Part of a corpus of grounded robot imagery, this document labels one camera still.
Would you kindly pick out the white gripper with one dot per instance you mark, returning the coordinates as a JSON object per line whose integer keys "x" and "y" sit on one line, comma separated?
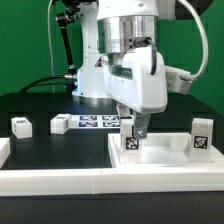
{"x": 129, "y": 81}

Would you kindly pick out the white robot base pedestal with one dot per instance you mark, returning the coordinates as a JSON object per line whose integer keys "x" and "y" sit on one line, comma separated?
{"x": 90, "y": 83}

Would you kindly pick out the white U-shaped obstacle fence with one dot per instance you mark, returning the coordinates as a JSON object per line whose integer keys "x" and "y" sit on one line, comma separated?
{"x": 107, "y": 180}

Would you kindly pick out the white square tabletop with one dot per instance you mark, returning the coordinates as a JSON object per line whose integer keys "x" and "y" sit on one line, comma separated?
{"x": 161, "y": 150}

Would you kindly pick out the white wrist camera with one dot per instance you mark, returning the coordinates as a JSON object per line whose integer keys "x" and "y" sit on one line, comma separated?
{"x": 174, "y": 82}

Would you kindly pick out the white marker tag sheet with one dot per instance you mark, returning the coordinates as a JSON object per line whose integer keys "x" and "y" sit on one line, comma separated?
{"x": 95, "y": 121}

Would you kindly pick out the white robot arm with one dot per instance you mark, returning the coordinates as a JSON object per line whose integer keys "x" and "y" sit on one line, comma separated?
{"x": 125, "y": 25}

